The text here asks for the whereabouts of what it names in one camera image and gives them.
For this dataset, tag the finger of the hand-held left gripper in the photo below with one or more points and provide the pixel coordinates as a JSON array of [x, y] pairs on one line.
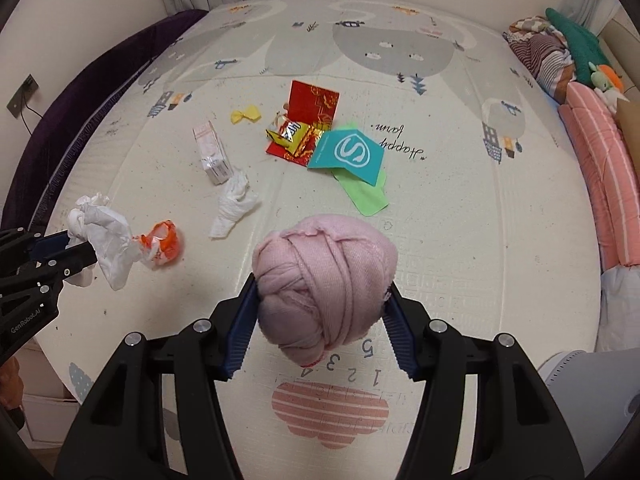
[[75, 260], [50, 246]]

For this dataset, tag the dark purple cushion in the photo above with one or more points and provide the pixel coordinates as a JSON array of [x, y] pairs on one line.
[[75, 85]]

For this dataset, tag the teal card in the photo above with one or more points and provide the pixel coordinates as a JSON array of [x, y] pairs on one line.
[[350, 152]]

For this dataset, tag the green plush toy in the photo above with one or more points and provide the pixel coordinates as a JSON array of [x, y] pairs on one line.
[[582, 45]]

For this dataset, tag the gold snack wrapper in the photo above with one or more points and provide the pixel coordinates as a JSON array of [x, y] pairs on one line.
[[290, 132]]

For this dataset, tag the white tissue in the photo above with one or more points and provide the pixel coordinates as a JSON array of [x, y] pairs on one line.
[[232, 205], [107, 240]]

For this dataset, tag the red gift box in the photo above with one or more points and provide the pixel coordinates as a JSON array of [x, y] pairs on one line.
[[307, 97]]

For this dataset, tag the wall socket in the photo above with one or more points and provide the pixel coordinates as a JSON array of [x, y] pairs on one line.
[[22, 95]]

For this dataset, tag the small white pink box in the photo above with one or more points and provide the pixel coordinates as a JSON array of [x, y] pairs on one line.
[[212, 152]]

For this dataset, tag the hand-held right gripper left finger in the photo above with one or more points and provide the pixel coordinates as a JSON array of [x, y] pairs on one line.
[[242, 330]]

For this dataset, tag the pink cushion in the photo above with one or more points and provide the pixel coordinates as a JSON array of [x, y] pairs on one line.
[[600, 160]]

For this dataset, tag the printed play mat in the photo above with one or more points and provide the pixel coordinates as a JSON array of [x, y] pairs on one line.
[[450, 210]]

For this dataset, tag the striped blanket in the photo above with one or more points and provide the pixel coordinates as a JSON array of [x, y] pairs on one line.
[[545, 60]]

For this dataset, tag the carrot plush toy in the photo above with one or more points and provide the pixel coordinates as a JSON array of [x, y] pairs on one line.
[[607, 77]]

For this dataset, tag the yellow ribbon bow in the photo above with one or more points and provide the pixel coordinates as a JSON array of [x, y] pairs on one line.
[[250, 112]]

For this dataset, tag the orange and white wrapper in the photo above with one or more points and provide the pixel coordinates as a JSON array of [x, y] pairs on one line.
[[165, 245]]

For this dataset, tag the green paper sheet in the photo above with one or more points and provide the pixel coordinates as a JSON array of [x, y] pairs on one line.
[[367, 200]]

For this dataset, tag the white cloth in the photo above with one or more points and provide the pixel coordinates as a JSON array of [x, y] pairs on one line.
[[620, 310]]

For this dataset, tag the white storage box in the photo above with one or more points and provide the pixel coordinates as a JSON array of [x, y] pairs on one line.
[[50, 400]]

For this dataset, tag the white grey appliance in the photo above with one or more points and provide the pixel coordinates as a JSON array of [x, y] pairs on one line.
[[585, 400]]

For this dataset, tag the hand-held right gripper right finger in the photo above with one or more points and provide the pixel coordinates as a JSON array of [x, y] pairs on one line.
[[400, 332]]

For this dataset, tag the pink cloth ball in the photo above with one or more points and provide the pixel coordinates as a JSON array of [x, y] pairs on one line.
[[325, 280]]

